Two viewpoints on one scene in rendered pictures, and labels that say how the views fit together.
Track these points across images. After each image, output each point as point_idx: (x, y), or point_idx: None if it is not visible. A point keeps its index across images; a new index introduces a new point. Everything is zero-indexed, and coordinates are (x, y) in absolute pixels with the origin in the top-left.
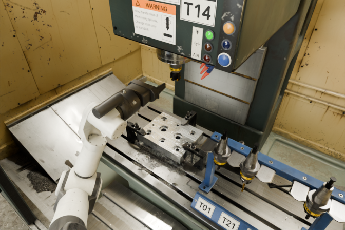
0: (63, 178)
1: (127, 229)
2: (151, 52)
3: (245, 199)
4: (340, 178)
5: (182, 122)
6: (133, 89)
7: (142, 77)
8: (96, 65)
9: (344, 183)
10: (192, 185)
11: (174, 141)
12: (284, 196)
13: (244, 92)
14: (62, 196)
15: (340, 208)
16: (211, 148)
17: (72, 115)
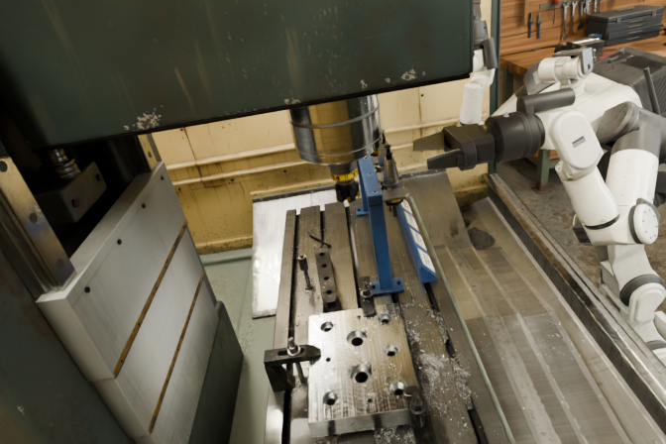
0: (638, 204)
1: (534, 372)
2: None
3: (370, 253)
4: (211, 277)
5: (315, 353)
6: (481, 132)
7: (436, 157)
8: None
9: (217, 273)
10: (407, 298)
11: (374, 332)
12: (332, 235)
13: (192, 265)
14: (641, 197)
15: None
16: (396, 189)
17: None
